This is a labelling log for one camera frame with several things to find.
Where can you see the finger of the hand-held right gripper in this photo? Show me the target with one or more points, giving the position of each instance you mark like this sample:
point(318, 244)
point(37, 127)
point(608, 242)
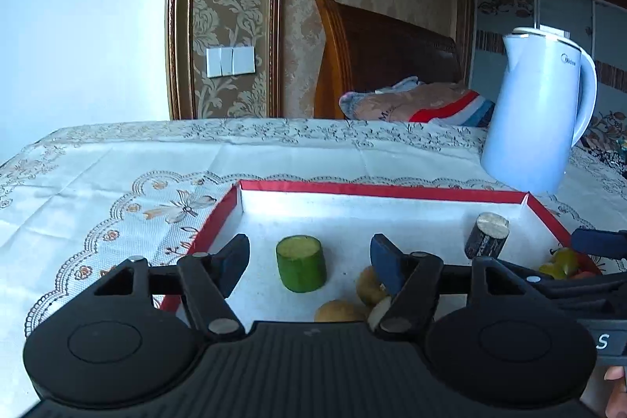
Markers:
point(602, 242)
point(529, 276)

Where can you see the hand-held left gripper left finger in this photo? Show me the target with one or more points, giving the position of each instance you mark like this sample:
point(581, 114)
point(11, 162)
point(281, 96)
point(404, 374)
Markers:
point(235, 261)

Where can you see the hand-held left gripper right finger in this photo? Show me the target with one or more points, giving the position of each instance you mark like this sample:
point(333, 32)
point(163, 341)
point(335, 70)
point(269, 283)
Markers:
point(384, 264)

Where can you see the green tomato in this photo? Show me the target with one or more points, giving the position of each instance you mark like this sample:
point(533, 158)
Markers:
point(549, 271)
point(567, 260)

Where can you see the brown kiwi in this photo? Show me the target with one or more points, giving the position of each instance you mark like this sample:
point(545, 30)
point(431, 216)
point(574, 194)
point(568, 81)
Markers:
point(370, 285)
point(340, 311)

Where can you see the orange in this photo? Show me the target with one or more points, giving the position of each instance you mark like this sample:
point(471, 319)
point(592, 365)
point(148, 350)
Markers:
point(584, 274)

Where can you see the red shallow cardboard box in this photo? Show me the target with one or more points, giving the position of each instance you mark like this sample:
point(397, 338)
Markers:
point(416, 222)

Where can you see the green cucumber piece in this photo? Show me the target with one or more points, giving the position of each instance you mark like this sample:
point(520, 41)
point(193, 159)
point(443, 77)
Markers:
point(301, 264)

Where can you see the person's right hand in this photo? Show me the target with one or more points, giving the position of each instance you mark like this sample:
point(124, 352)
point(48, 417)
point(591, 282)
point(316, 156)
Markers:
point(616, 383)

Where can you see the white electric kettle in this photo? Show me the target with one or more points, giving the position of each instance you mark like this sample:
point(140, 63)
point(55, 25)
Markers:
point(534, 114)

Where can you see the white lace tablecloth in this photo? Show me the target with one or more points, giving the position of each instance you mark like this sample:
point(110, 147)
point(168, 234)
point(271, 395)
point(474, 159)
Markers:
point(98, 183)

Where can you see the folded striped blanket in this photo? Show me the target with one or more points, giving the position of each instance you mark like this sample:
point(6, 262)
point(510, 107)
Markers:
point(421, 102)

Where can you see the brown wooden headboard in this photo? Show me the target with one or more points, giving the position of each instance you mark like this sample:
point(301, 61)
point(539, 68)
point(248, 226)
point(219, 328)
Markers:
point(382, 55)

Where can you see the sliding door wardrobe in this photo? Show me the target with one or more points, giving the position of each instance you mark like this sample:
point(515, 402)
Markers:
point(563, 6)

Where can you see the white wall switch panel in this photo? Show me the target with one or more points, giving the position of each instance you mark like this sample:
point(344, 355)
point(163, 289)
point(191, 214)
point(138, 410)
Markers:
point(230, 62)

